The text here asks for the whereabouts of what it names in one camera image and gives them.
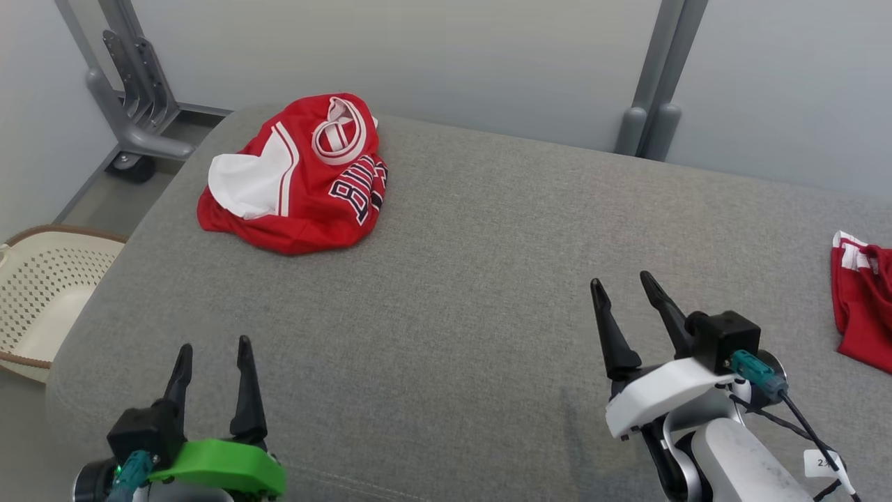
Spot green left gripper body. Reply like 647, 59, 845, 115
146, 438, 286, 498

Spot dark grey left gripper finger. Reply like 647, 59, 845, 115
230, 335, 269, 447
164, 343, 194, 419

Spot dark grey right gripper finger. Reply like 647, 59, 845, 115
640, 271, 698, 360
590, 278, 643, 381

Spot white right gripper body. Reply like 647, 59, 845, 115
605, 357, 739, 440

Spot red shorts with white stripes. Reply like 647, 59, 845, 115
831, 231, 892, 374

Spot red Bulls basketball jersey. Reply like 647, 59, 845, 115
197, 93, 388, 255

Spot cream perforated laundry basket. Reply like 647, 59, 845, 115
0, 225, 128, 384

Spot black caster wheel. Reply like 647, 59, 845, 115
106, 152, 158, 184

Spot black left cable teal plug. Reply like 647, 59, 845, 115
105, 450, 155, 502

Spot black cable teal plug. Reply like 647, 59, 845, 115
728, 350, 863, 502
105, 450, 155, 502

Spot black right cable teal plug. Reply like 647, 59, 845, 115
728, 350, 863, 502

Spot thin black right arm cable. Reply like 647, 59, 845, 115
725, 394, 830, 448

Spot white cable label tag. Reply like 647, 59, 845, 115
803, 450, 849, 480

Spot grey metal frame stand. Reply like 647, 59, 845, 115
54, 0, 234, 162

